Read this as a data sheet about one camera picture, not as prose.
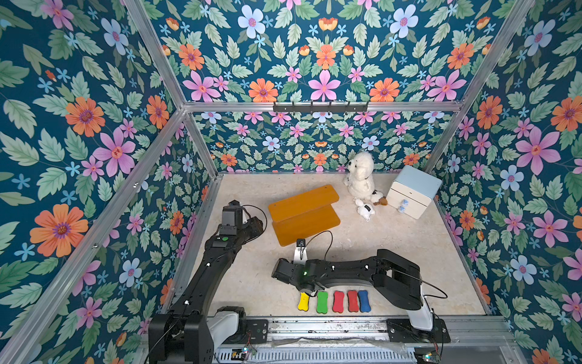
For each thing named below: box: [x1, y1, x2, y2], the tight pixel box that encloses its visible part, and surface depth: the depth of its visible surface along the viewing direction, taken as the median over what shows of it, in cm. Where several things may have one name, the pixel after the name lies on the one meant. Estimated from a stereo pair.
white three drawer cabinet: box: [386, 165, 443, 220], surface depth 98 cm
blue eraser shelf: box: [357, 289, 372, 313], surface depth 80 cm
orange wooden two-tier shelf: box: [268, 185, 342, 247], surface depth 95 cm
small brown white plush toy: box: [372, 196, 388, 207], surface depth 109 cm
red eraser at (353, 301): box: [347, 289, 360, 313], surface depth 81 cm
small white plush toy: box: [353, 198, 376, 222], surface depth 104 cm
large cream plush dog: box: [343, 151, 376, 200], surface depth 102 cm
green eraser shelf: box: [316, 291, 329, 314], surface depth 82 cm
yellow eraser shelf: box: [297, 291, 310, 312], surface depth 80 cm
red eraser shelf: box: [331, 290, 345, 314], surface depth 82 cm
